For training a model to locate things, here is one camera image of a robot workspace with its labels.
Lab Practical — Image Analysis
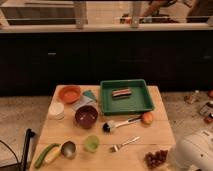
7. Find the bunch of dark grapes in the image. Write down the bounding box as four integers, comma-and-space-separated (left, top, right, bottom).
144, 150, 168, 169

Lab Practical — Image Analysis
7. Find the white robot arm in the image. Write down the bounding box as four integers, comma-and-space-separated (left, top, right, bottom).
168, 130, 213, 171

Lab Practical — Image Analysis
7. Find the striped block in tray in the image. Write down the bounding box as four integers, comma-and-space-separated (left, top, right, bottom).
112, 88, 132, 99

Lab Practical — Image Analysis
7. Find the green plastic tray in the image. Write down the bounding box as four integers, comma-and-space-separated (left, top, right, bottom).
99, 79, 154, 116

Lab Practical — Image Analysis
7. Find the teal grey cloth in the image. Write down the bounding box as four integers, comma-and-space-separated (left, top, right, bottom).
71, 90, 97, 110

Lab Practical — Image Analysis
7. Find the dark red bowl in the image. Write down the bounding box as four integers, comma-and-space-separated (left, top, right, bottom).
75, 105, 98, 129

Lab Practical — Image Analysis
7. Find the orange bowl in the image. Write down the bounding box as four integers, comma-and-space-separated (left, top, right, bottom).
58, 85, 81, 104

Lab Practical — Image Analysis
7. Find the black white dish brush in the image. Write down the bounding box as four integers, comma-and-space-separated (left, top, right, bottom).
102, 117, 141, 133

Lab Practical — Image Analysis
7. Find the orange peach fruit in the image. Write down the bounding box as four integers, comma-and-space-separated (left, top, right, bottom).
141, 112, 153, 125

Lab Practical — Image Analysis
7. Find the green small cup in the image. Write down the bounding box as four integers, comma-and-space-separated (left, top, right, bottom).
84, 135, 99, 153

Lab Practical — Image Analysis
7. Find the silver fork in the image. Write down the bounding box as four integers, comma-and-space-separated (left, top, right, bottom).
109, 136, 140, 153

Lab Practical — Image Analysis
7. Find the yellow banana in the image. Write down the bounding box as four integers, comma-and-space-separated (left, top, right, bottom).
44, 147, 61, 164

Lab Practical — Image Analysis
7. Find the black stand left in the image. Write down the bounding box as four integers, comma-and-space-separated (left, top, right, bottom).
20, 129, 35, 171

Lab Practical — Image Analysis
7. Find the green zucchini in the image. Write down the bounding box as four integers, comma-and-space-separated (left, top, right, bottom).
34, 143, 60, 169

